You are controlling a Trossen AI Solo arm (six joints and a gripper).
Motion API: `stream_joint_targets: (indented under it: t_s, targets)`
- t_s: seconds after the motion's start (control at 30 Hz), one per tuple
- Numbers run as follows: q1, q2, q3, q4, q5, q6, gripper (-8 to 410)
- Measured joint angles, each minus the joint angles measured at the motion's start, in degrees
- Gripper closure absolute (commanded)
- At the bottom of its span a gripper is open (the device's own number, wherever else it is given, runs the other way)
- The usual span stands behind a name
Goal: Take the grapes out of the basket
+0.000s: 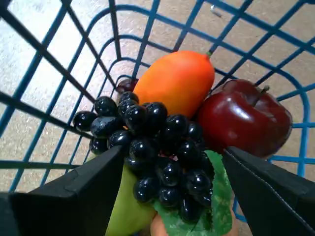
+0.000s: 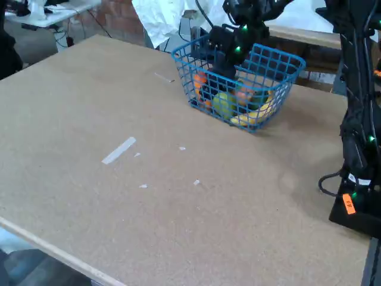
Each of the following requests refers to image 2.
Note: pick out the toy orange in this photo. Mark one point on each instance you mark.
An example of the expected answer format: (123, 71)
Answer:
(198, 82)

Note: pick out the red-orange toy pomegranate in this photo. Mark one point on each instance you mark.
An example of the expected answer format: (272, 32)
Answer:
(242, 95)

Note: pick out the round light green toy fruit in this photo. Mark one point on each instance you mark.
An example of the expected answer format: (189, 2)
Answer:
(223, 104)

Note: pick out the dark green toy fruit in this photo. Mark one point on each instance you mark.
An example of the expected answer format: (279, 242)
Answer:
(260, 102)

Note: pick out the grey metal stand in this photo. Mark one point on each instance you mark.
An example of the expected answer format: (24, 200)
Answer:
(193, 32)

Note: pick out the yellow toy banana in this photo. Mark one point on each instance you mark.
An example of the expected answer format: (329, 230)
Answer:
(256, 116)

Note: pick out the thin pale tape sliver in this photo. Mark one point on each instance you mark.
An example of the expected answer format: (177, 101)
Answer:
(165, 78)

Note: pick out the white crumpled cloth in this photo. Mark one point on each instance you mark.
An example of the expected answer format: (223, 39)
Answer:
(160, 21)

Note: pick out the wooden bench top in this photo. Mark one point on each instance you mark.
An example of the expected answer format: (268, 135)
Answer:
(306, 35)

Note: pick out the long white tape strip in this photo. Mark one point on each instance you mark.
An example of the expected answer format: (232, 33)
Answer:
(119, 150)

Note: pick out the white folding table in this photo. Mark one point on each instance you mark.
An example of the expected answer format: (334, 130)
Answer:
(59, 15)

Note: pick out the orange label tag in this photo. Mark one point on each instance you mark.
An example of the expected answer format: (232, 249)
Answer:
(349, 204)

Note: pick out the dark black bulky object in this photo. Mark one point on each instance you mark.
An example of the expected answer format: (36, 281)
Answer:
(9, 53)

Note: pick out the small black camera box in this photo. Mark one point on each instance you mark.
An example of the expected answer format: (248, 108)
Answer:
(221, 38)

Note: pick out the grey post with sockets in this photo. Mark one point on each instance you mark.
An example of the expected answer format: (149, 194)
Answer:
(340, 77)

